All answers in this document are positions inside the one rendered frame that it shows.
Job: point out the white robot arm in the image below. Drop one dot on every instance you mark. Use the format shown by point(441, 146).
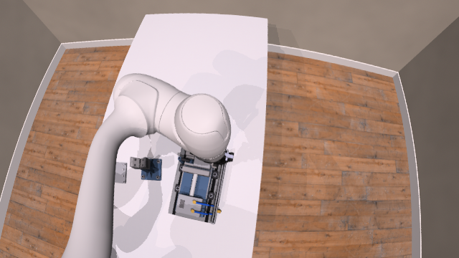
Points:
point(143, 105)

